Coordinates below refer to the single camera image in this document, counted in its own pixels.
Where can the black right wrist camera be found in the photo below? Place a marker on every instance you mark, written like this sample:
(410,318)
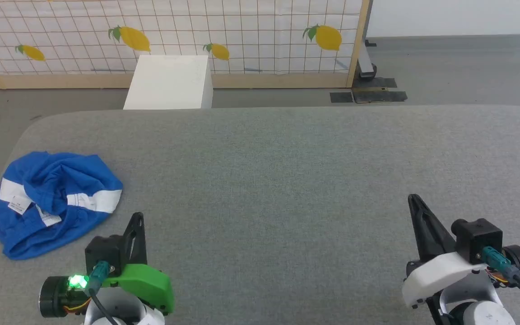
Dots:
(476,237)

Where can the blue white basketball shorts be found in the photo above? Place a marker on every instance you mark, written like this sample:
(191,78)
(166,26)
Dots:
(39,180)

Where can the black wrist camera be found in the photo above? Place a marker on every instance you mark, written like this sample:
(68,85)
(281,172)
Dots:
(102,250)
(476,237)

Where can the small black floor tape patch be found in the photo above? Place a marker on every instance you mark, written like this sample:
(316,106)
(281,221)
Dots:
(375,82)

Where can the lemon print grid partition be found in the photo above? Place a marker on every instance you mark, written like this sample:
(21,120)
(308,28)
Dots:
(242,27)

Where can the lemon-patterned grid partition panel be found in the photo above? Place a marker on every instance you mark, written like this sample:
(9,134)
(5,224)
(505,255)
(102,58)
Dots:
(287,80)

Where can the large black floor tape patch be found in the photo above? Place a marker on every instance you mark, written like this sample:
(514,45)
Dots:
(373,96)

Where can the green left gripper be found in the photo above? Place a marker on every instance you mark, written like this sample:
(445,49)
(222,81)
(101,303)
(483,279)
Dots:
(145,280)

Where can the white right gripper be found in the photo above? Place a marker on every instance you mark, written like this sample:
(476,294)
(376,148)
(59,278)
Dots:
(440,271)

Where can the white box cabinet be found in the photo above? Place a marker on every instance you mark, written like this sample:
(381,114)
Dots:
(169,81)

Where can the metal partition support foot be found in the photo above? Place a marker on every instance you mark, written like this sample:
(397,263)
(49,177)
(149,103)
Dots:
(366,63)

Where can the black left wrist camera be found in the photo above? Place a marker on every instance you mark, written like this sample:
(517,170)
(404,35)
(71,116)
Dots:
(102,250)

